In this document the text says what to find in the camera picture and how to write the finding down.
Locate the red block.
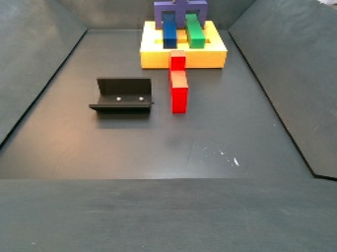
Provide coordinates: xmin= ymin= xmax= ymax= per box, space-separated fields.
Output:
xmin=169 ymin=50 xmax=189 ymax=113

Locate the black bracket fixture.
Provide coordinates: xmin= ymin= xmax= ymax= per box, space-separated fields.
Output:
xmin=90 ymin=77 xmax=153 ymax=113

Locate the yellow slotted board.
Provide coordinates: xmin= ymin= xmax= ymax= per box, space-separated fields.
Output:
xmin=138 ymin=20 xmax=229 ymax=70

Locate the purple three-pronged block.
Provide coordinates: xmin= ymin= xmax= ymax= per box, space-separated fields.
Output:
xmin=154 ymin=0 xmax=209 ymax=29

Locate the green long bar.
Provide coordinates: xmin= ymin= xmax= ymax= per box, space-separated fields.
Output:
xmin=186 ymin=13 xmax=206 ymax=49

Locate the blue long bar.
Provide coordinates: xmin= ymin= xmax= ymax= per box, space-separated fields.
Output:
xmin=162 ymin=13 xmax=178 ymax=49

